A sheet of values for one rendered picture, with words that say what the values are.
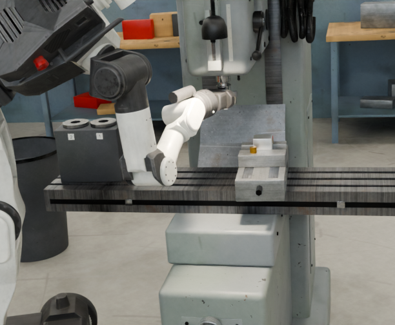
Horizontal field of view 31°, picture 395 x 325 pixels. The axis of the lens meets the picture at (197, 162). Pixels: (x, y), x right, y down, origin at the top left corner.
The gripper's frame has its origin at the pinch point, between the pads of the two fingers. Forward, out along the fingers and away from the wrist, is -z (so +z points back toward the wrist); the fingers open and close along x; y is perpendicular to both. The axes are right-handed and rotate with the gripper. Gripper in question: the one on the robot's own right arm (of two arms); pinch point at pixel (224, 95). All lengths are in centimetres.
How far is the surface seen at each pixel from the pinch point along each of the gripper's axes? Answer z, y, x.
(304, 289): -43, 89, -6
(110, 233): -110, 122, 156
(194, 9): 10.7, -28.6, 2.1
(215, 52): 11.8, -16.1, -5.2
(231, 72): 6.6, -9.1, -7.1
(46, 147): -97, 66, 187
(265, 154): 2.2, 17.5, -15.4
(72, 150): 23, 17, 47
